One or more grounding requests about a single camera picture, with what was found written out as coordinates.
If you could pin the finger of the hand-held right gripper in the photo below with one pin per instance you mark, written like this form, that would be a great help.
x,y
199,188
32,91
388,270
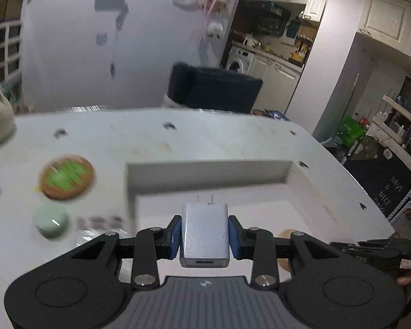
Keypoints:
x,y
363,253

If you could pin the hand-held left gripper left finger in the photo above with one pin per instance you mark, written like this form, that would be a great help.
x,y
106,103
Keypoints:
x,y
175,238

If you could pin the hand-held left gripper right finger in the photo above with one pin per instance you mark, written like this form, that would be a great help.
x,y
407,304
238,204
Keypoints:
x,y
234,238

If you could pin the silver power adapter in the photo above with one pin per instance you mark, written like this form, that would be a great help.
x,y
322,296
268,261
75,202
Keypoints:
x,y
204,234

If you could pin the round tan wooden box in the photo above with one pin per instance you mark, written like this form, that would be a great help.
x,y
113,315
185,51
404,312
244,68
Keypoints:
x,y
283,235

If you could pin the white rectangular tray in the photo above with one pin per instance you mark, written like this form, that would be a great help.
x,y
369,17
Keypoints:
x,y
226,185

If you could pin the clear plastic case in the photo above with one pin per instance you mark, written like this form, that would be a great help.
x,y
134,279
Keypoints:
x,y
99,222

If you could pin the round green clover coaster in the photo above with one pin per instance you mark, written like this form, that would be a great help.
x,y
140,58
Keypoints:
x,y
67,177

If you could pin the mint green round case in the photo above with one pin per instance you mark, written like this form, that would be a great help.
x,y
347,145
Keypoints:
x,y
51,221

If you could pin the person's right hand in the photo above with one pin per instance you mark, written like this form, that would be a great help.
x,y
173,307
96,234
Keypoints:
x,y
407,279

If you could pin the black lettered floor mat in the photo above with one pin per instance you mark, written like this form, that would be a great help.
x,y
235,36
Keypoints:
x,y
380,186

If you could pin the green bag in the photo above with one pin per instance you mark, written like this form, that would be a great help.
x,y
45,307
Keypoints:
x,y
351,130

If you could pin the white shelf rack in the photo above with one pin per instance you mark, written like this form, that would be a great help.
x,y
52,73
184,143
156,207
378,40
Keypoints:
x,y
402,126

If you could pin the dark fabric chair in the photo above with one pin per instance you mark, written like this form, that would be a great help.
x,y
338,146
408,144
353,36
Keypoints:
x,y
214,89

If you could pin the white lower kitchen cabinets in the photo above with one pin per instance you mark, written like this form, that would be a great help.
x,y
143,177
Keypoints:
x,y
274,68

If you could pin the white washing machine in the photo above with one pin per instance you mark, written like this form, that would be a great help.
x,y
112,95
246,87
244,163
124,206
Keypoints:
x,y
239,60

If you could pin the white sheep plush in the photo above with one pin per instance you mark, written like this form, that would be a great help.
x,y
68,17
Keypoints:
x,y
215,29

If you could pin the white drawer cabinet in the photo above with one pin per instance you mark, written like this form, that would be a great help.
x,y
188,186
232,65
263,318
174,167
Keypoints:
x,y
3,51

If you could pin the white tall wall cabinet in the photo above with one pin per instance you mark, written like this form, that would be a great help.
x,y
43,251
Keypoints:
x,y
387,17

